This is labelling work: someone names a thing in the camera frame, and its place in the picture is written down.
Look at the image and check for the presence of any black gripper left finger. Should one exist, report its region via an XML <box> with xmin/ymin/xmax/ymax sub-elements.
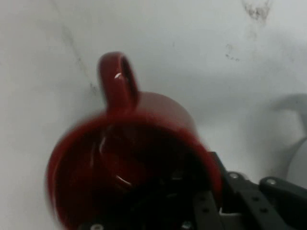
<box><xmin>79</xmin><ymin>171</ymin><xmax>223</xmax><ymax>230</ymax></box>

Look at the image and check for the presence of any red ceramic mug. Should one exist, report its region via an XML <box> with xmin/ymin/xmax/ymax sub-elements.
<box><xmin>45</xmin><ymin>51</ymin><xmax>223</xmax><ymax>230</ymax></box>

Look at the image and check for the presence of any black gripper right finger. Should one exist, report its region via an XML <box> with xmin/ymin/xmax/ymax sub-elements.
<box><xmin>210</xmin><ymin>151</ymin><xmax>307</xmax><ymax>230</ymax></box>

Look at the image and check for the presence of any white enamel mug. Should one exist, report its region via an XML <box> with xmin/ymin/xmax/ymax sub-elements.
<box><xmin>270</xmin><ymin>93</ymin><xmax>307</xmax><ymax>185</ymax></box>

